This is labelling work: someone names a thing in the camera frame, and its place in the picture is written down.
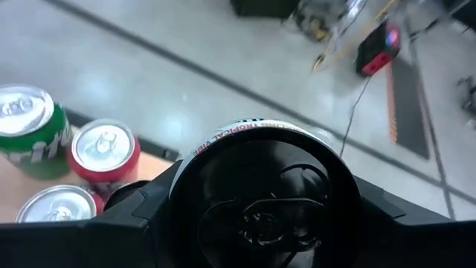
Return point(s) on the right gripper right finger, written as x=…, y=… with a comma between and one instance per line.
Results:
x=416, y=242

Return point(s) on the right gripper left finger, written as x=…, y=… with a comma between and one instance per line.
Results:
x=93, y=242

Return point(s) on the red Fanta strawberry can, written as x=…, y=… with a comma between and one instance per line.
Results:
x=104, y=152
x=56, y=208

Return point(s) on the green Sprite can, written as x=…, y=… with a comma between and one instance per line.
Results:
x=33, y=141

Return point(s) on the white slim can black lid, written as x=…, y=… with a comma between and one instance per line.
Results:
x=260, y=204

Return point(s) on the black mat orange stripes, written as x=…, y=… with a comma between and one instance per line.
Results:
x=409, y=111

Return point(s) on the red black floor device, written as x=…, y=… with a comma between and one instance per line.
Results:
x=377, y=50

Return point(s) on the black floor box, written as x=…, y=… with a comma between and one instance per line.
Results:
x=264, y=7

